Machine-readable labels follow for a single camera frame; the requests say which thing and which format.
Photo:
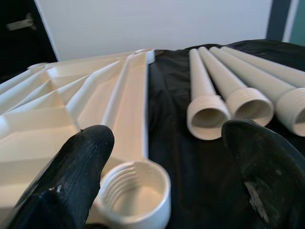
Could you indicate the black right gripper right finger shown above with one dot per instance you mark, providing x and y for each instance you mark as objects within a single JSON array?
[{"x": 269, "y": 171}]

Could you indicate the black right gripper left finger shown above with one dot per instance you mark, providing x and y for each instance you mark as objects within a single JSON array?
[{"x": 71, "y": 179}]

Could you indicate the white plastic table top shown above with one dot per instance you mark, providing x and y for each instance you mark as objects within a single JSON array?
[{"x": 59, "y": 119}]

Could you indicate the white plastic table leg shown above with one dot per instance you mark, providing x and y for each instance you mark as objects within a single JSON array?
[
  {"x": 259, "y": 76},
  {"x": 228, "y": 78},
  {"x": 202, "y": 90},
  {"x": 281, "y": 69}
]

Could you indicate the black plastic sheet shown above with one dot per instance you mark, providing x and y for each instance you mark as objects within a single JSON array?
[{"x": 190, "y": 167}]

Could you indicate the black door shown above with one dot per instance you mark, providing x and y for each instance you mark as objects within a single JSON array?
[{"x": 19, "y": 52}]

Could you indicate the dark grey pillar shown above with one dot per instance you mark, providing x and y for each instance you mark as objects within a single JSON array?
[{"x": 278, "y": 16}]

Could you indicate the white board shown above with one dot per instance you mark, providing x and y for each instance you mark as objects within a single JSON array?
[{"x": 143, "y": 23}]

